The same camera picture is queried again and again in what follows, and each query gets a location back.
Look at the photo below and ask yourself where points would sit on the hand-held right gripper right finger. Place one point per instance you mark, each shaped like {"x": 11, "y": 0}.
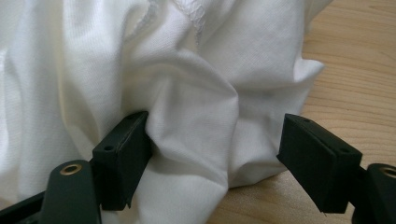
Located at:
{"x": 320, "y": 168}

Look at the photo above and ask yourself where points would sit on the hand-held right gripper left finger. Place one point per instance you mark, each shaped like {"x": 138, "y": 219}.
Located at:
{"x": 123, "y": 165}

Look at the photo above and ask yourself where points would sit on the white cloth garment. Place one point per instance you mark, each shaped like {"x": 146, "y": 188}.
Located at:
{"x": 149, "y": 93}

